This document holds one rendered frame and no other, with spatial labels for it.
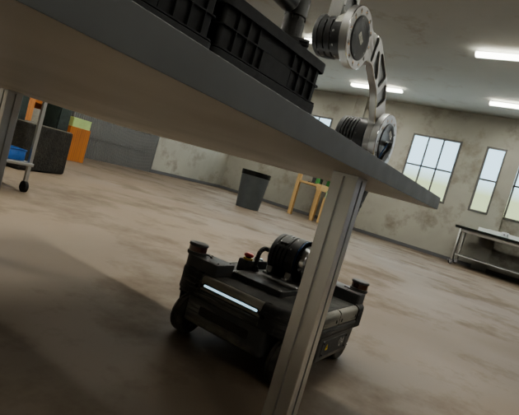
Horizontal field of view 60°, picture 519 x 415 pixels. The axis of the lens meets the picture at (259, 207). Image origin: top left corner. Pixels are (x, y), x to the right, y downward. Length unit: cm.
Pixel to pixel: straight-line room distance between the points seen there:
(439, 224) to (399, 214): 94
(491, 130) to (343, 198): 1050
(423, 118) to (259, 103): 1125
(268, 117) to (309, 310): 57
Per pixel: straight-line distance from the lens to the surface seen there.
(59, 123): 581
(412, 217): 1136
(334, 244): 98
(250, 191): 833
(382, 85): 187
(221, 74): 46
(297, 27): 121
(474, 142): 1140
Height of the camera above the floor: 60
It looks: 4 degrees down
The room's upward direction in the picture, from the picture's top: 16 degrees clockwise
